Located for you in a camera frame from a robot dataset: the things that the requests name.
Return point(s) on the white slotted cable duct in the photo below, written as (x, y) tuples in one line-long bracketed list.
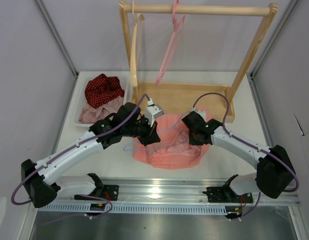
[(134, 208)]

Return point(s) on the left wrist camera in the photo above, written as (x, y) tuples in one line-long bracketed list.
[(152, 112)]

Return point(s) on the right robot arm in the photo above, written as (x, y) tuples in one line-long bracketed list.
[(274, 170)]

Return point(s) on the aluminium mounting rail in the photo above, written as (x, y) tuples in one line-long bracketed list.
[(165, 191)]

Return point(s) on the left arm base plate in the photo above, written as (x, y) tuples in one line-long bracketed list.
[(109, 192)]

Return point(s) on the salmon pink skirt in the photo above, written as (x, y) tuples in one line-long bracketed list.
[(162, 160)]

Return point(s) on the dusty pink cloth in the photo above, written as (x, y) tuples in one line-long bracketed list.
[(90, 115)]

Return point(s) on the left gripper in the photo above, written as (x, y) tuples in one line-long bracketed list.
[(151, 136)]

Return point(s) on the light blue wire hanger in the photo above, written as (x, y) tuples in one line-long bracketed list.
[(173, 134)]

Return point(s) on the beige wooden hanger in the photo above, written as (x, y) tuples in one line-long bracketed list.
[(138, 20)]

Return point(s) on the white plastic bin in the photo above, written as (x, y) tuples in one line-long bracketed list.
[(81, 100)]

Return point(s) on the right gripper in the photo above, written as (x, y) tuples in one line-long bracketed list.
[(193, 141)]

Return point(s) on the wooden clothes rack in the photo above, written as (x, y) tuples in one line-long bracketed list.
[(175, 96)]

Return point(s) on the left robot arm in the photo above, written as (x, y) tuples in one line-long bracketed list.
[(44, 181)]

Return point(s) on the pink plastic hanger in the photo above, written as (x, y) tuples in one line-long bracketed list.
[(178, 27)]

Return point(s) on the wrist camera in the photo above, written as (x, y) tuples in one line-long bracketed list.
[(202, 113), (152, 112)]

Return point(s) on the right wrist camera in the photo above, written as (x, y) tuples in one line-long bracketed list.
[(202, 113)]

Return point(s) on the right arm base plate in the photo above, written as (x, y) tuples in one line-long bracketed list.
[(218, 194)]

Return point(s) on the red polka dot cloth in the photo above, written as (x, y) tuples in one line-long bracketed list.
[(103, 89)]

